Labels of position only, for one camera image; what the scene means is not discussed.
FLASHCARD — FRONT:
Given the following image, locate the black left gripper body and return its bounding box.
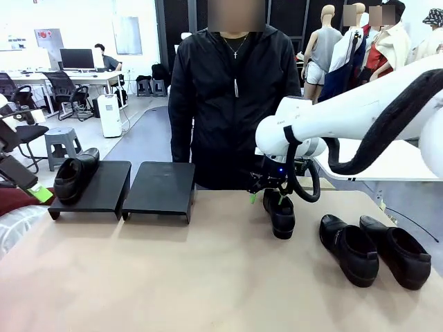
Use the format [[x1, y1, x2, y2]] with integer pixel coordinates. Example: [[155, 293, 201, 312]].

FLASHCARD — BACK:
[[0, 154, 39, 190]]

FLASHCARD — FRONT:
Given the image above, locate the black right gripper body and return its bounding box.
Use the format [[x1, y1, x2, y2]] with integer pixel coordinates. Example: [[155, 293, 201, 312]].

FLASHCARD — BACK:
[[247, 155, 291, 192]]

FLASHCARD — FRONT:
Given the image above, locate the black leather loafer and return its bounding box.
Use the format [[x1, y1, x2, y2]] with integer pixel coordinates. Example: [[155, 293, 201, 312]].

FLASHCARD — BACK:
[[53, 147, 100, 205], [262, 192, 296, 239]]

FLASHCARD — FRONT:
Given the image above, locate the black leather ankle shoe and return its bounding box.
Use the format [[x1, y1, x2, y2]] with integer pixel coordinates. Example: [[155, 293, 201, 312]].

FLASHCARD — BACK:
[[359, 214, 433, 291], [318, 214, 380, 288]]

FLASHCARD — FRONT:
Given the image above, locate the person right forearm black sleeve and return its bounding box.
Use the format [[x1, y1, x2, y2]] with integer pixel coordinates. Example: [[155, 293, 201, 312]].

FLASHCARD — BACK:
[[170, 110, 195, 164]]

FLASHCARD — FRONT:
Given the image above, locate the black metal shoe stand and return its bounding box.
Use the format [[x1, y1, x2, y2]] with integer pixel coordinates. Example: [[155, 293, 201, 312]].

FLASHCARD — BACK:
[[47, 160, 132, 221], [121, 161, 197, 225]]

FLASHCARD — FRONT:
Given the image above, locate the dark red cloth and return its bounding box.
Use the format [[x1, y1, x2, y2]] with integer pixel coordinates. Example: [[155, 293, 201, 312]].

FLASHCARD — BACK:
[[0, 186, 56, 217]]

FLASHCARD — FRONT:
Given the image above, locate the white quilted cloth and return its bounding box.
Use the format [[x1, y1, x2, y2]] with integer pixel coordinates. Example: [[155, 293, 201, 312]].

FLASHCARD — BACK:
[[0, 204, 49, 260]]

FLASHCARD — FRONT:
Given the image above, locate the black mesh office chair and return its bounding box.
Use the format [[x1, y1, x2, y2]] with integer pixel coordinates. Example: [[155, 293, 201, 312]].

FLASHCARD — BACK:
[[0, 72, 42, 111], [44, 71, 94, 122], [6, 122, 50, 174]]

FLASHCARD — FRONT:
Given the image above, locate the grey plastic stool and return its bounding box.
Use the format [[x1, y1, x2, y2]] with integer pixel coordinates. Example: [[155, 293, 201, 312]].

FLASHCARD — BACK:
[[44, 127, 84, 173]]

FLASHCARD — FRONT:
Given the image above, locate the person in black jacket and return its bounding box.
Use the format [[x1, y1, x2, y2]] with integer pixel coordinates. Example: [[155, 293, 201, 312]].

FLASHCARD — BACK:
[[168, 0, 302, 190]]

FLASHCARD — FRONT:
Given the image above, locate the white air purifier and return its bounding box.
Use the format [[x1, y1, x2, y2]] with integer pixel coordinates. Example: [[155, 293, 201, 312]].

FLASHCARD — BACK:
[[96, 93, 123, 138]]

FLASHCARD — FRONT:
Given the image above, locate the white work table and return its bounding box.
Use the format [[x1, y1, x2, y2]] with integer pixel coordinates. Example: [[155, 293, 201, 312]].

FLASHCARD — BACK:
[[311, 138, 440, 181]]

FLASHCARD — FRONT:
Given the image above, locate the white office desk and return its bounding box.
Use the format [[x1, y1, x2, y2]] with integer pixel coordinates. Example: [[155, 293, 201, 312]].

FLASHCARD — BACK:
[[0, 68, 125, 115]]

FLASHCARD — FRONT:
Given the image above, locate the black computer monitor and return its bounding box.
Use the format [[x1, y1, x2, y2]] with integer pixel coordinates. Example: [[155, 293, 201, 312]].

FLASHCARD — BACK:
[[59, 48, 95, 73]]

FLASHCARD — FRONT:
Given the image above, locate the mannequin in white navy jacket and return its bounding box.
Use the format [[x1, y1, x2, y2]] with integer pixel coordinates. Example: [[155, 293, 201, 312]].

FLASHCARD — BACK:
[[318, 2, 368, 103]]

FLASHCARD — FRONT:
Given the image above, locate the mannequin in grey tank top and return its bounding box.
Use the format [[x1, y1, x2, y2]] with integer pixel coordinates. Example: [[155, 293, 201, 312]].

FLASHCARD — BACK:
[[300, 3, 344, 104]]

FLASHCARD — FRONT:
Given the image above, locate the seated person in dark shirt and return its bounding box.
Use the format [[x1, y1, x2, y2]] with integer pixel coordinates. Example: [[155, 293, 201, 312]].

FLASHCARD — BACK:
[[93, 43, 123, 72]]

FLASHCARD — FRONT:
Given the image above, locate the black backpack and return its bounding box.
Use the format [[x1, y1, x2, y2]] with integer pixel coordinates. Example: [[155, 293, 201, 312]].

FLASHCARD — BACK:
[[151, 62, 168, 81]]

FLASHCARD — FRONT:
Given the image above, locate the black tripod pole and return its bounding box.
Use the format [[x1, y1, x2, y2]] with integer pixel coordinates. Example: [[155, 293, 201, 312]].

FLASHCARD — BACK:
[[349, 30, 361, 91]]

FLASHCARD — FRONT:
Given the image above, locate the mannequin in cream jacket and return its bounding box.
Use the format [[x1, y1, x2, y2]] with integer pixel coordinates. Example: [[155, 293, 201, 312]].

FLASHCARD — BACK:
[[359, 0, 413, 82]]

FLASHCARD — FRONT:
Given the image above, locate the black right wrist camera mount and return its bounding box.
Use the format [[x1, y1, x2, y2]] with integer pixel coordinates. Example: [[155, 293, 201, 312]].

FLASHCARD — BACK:
[[293, 157, 309, 176]]

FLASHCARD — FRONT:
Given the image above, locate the silver cross necklace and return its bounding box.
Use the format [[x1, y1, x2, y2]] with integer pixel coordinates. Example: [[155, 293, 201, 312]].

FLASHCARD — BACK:
[[223, 33, 250, 59]]

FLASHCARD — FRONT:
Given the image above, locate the white wall paper sheet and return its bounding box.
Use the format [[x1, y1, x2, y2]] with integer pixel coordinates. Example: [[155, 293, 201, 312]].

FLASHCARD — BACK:
[[6, 34, 28, 51]]

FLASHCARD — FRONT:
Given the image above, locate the grey wall poster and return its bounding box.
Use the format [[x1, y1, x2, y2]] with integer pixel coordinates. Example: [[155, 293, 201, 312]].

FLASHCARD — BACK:
[[33, 28, 65, 49]]

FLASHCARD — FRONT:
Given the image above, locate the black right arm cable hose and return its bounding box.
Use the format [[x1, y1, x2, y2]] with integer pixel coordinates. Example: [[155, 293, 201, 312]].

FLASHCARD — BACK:
[[282, 68, 443, 203]]

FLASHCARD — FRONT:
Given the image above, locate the thin black cable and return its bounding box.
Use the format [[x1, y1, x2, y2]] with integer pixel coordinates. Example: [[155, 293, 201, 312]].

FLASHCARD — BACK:
[[386, 207, 441, 243]]

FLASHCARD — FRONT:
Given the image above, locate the frosted wall panel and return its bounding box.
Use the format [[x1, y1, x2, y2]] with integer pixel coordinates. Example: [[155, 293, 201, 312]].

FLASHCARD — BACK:
[[111, 15, 143, 56]]

